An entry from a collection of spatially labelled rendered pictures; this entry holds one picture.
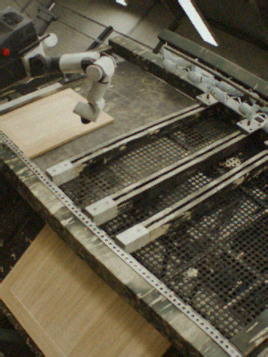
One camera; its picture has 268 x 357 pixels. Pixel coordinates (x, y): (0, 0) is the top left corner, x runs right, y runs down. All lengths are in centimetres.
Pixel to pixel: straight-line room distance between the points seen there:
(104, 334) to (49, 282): 41
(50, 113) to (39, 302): 107
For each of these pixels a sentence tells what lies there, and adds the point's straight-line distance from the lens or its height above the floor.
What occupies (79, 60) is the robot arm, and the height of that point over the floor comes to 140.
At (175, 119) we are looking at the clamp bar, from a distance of 285.
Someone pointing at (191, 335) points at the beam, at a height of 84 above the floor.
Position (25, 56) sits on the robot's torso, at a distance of 244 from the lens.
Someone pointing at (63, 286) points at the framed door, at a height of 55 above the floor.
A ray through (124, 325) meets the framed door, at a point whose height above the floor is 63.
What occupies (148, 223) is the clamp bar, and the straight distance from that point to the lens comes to 224.
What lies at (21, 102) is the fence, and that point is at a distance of 306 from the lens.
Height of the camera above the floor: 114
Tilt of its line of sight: level
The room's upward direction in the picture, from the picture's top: 39 degrees clockwise
